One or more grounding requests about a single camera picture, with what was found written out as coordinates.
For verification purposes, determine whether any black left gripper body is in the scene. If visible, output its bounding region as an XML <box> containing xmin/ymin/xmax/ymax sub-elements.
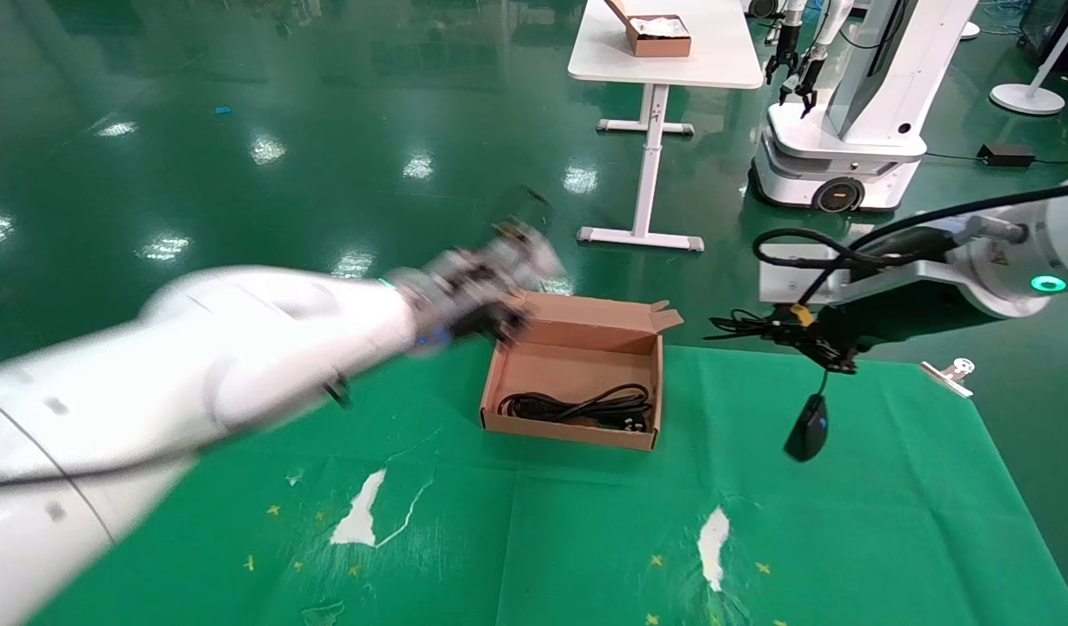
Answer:
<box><xmin>417</xmin><ymin>291</ymin><xmax>531</xmax><ymax>344</ymax></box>

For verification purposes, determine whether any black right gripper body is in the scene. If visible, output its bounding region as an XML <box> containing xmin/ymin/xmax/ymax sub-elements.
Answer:
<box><xmin>825</xmin><ymin>291</ymin><xmax>978</xmax><ymax>353</ymax></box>

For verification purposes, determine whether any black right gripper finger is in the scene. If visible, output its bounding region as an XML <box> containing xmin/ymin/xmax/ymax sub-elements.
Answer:
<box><xmin>812</xmin><ymin>343</ymin><xmax>861</xmax><ymax>375</ymax></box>
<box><xmin>773</xmin><ymin>317</ymin><xmax>839</xmax><ymax>344</ymax></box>

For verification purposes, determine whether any black wired computer mouse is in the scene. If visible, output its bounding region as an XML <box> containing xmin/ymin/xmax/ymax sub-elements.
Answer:
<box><xmin>704</xmin><ymin>309</ymin><xmax>835</xmax><ymax>463</ymax></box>

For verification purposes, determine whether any black power cable with plug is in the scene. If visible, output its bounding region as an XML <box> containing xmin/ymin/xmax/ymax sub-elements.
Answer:
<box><xmin>497</xmin><ymin>384</ymin><xmax>655</xmax><ymax>431</ymax></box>

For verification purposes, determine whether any open brown cardboard box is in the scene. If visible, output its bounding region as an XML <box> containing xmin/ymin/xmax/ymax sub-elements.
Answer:
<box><xmin>480</xmin><ymin>291</ymin><xmax>684</xmax><ymax>453</ymax></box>

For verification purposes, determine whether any cardboard box with white contents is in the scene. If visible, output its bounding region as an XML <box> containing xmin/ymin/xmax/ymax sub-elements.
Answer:
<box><xmin>605</xmin><ymin>0</ymin><xmax>693</xmax><ymax>59</ymax></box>

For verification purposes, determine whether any silver binder clip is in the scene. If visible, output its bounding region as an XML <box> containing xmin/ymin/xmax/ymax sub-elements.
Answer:
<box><xmin>921</xmin><ymin>358</ymin><xmax>976</xmax><ymax>399</ymax></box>

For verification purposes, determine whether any white wheeled robot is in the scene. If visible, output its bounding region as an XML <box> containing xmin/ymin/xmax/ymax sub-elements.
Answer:
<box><xmin>750</xmin><ymin>0</ymin><xmax>980</xmax><ymax>215</ymax></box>

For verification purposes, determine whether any black power adapter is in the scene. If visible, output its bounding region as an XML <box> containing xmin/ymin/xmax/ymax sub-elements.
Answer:
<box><xmin>978</xmin><ymin>143</ymin><xmax>1038</xmax><ymax>170</ymax></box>

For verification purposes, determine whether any green table cloth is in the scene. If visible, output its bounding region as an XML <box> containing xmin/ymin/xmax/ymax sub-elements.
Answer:
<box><xmin>25</xmin><ymin>313</ymin><xmax>1068</xmax><ymax>626</ymax></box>

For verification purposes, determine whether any white round-base stand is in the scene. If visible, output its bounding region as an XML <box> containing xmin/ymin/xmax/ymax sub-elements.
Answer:
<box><xmin>991</xmin><ymin>0</ymin><xmax>1068</xmax><ymax>117</ymax></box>

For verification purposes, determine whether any white table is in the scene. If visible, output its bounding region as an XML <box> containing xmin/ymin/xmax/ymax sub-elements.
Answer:
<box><xmin>569</xmin><ymin>0</ymin><xmax>765</xmax><ymax>254</ymax></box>

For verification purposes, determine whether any black cabinet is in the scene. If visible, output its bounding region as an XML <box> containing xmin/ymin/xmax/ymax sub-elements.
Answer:
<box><xmin>1019</xmin><ymin>0</ymin><xmax>1068</xmax><ymax>75</ymax></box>

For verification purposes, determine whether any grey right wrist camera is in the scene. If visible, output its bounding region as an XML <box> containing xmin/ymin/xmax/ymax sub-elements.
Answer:
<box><xmin>758</xmin><ymin>243</ymin><xmax>978</xmax><ymax>305</ymax></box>

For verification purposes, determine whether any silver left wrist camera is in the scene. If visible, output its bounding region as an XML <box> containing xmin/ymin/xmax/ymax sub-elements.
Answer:
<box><xmin>447</xmin><ymin>222</ymin><xmax>565</xmax><ymax>292</ymax></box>

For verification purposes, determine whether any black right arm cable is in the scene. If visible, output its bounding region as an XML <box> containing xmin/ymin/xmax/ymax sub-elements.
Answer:
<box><xmin>751</xmin><ymin>181</ymin><xmax>1068</xmax><ymax>301</ymax></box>

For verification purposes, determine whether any thin black adapter cable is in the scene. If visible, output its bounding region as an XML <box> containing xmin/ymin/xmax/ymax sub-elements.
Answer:
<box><xmin>924</xmin><ymin>153</ymin><xmax>1068</xmax><ymax>166</ymax></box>

